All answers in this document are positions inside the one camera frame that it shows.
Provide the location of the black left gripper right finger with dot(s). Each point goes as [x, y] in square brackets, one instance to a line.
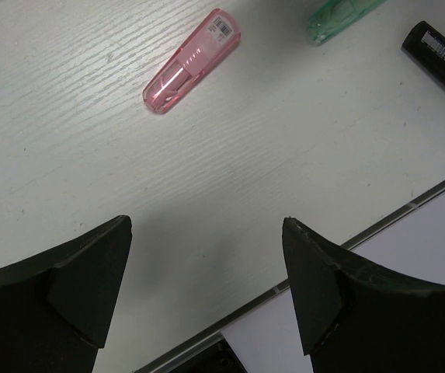
[355, 315]

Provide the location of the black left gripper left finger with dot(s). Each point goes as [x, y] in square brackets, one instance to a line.
[56, 307]

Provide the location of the green cap black highlighter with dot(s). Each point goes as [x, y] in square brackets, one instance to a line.
[426, 47]

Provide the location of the green transparent correction tape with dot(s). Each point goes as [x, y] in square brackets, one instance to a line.
[333, 17]

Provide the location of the pink transparent correction tape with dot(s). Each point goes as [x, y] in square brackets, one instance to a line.
[209, 44]

